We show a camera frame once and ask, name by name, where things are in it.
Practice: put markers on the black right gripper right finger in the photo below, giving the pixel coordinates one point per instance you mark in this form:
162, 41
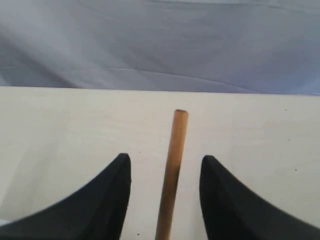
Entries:
231, 211

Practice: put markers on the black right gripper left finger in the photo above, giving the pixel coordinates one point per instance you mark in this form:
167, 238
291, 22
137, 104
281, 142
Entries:
94, 212

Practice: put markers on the wooden chopstick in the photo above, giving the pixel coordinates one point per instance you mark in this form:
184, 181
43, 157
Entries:
171, 175

